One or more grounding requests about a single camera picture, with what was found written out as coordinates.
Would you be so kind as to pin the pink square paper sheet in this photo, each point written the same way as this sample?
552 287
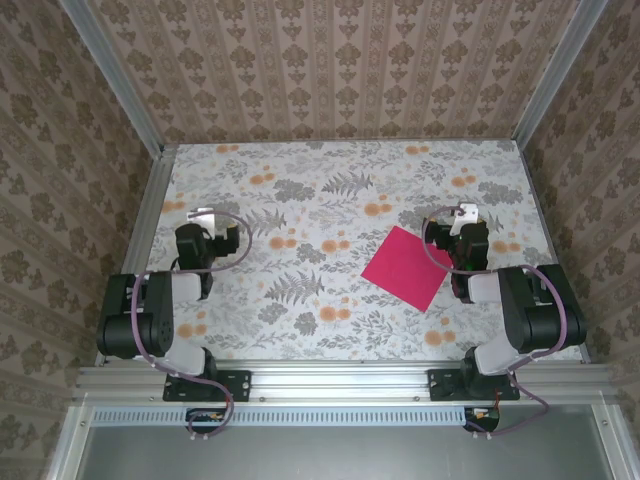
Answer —
400 270

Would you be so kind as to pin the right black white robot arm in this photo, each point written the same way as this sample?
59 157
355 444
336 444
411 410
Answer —
540 325

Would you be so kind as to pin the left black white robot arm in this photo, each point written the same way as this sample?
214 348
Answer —
160 325

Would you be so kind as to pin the grey metal sheet panel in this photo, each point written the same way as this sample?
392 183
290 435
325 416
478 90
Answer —
350 455

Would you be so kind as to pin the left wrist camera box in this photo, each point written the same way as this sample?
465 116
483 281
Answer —
205 225

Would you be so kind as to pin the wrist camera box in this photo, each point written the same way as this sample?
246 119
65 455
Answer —
205 225
469 217

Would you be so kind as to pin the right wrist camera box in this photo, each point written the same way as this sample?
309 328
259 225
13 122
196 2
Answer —
469 217

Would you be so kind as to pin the aluminium side frame rail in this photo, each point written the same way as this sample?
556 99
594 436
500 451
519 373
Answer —
137 250

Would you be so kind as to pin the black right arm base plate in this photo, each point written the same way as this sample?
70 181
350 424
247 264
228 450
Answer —
442 385

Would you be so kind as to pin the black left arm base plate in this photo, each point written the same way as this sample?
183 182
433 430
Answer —
240 385

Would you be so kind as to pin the aluminium front frame rail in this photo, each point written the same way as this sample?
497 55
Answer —
340 382

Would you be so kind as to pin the aluminium frame post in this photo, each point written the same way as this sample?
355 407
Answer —
119 75
555 75

